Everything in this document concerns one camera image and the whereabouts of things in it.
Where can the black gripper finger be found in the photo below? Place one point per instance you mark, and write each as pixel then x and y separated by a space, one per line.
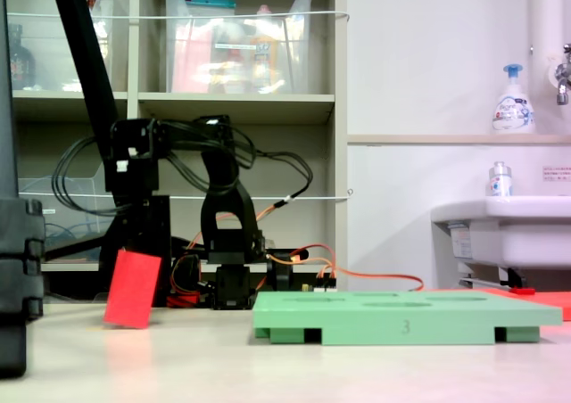
pixel 109 265
pixel 164 278

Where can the red square block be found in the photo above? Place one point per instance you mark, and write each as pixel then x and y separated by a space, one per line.
pixel 133 289

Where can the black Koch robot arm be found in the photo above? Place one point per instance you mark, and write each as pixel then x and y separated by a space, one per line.
pixel 218 175

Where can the green shape-hole board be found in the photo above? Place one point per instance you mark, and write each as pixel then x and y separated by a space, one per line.
pixel 401 318

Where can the orange flat block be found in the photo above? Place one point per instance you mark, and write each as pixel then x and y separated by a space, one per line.
pixel 553 302

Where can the low clear plastic bin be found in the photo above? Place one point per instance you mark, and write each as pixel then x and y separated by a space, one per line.
pixel 80 184

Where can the beige shelf unit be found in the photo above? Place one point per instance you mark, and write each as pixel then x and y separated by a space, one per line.
pixel 178 102

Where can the notched black stack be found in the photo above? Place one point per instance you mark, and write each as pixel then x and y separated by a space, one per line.
pixel 18 251

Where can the narrow clear plastic bin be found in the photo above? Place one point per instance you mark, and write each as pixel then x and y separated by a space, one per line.
pixel 105 64

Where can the black table clamp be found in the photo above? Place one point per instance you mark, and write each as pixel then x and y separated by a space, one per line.
pixel 281 278

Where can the pink package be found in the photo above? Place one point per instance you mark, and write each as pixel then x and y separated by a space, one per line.
pixel 189 60

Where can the dark grey upright panel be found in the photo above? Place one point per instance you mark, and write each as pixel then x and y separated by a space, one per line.
pixel 5 109

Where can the large clear plastic bin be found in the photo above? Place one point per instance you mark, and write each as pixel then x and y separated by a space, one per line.
pixel 236 64

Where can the dark round bottle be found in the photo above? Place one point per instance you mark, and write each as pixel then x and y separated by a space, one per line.
pixel 20 64

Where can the small circuit board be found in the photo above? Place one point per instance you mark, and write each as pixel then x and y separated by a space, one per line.
pixel 323 287

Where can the pink-capped spray bottle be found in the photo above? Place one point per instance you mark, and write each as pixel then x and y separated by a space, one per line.
pixel 264 42

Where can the teal-topped package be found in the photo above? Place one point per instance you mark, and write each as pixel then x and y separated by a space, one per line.
pixel 209 4

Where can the sink sticker label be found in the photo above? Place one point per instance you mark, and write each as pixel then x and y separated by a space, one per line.
pixel 461 242

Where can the small clear sanitizer bottle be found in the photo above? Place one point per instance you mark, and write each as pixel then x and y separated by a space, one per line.
pixel 500 182

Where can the white sink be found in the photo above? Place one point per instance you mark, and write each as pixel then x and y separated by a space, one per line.
pixel 513 233

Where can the white blue soap pump bottle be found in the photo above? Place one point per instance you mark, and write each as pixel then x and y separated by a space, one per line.
pixel 513 109

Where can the metal faucet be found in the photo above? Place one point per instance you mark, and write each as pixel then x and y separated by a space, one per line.
pixel 563 82

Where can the white wall label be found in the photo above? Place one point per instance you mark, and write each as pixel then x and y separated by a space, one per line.
pixel 556 173

